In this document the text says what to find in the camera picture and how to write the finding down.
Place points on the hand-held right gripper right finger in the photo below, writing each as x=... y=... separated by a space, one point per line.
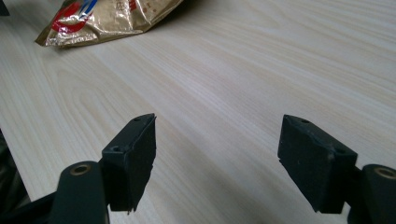
x=314 y=161

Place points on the gold foil snack bag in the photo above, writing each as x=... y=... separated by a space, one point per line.
x=106 y=21

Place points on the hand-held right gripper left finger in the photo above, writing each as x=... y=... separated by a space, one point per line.
x=130 y=161

